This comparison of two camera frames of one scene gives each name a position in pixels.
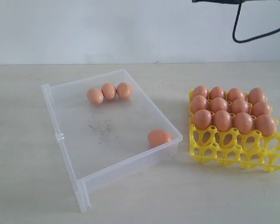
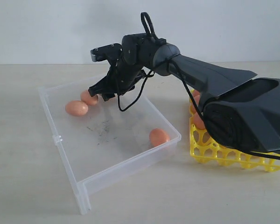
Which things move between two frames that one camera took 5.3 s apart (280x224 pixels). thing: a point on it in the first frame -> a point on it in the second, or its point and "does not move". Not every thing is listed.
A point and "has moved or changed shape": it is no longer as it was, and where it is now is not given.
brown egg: x=109 y=91 has moved or changed shape
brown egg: x=202 y=119 does not move
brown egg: x=157 y=137 does not move
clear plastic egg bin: x=108 y=128 does not move
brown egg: x=199 y=102 does not move
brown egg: x=95 y=95 -> x=76 y=108
